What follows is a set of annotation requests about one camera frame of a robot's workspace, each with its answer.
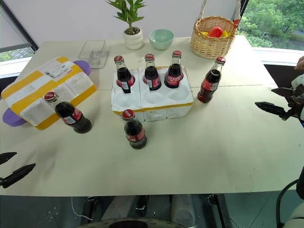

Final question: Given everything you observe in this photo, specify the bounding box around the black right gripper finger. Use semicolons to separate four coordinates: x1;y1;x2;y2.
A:
271;86;296;97
255;101;293;122

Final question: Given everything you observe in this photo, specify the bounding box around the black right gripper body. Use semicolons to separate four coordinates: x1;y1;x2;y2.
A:
288;88;304;121

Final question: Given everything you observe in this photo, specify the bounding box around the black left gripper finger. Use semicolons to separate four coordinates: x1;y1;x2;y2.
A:
0;152;18;165
0;163;37;190

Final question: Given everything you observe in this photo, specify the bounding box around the glass cola bottle red cap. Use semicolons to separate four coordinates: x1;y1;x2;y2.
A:
143;53;163;92
43;91;93;134
197;57;227;104
122;109;148;151
114;55;136;94
164;50;185;89

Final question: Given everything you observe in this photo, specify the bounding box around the yellow and white taped package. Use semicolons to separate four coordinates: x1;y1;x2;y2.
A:
0;56;98;131

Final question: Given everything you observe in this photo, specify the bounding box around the white foam bottle tray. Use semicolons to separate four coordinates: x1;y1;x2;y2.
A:
111;66;195;123

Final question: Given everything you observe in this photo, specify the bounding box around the bare person hand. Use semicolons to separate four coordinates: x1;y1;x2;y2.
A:
294;55;304;71

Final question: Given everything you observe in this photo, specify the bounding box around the yellow pepper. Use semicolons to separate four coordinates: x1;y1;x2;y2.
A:
201;29;233;38

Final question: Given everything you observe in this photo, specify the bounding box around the red pepper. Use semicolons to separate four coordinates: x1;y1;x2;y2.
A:
208;26;224;38

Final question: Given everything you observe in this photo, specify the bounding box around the black table leg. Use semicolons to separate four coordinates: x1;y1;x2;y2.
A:
205;194;231;228

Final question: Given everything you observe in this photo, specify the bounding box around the purple flat board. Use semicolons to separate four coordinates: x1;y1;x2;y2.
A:
2;59;93;128

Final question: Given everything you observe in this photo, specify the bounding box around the pale green bowl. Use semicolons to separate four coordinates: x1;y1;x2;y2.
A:
148;28;175;51

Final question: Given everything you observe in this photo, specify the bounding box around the grey padded cylinder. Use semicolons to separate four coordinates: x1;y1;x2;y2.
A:
170;194;197;227

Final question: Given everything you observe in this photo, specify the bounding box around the clear plastic tray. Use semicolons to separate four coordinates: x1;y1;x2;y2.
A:
78;40;112;69

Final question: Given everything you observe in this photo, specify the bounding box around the green plant in white pot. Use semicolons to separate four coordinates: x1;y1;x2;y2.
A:
105;0;147;51

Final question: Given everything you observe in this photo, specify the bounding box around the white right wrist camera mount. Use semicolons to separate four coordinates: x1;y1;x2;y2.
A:
290;73;304;91

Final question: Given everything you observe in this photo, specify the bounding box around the thin white cable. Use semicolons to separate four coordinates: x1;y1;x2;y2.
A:
71;195;94;221

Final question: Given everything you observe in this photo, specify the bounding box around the wicker basket with handle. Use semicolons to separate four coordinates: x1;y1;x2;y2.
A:
190;0;242;60

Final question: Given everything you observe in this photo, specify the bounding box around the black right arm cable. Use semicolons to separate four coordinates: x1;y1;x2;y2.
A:
276;179;299;227

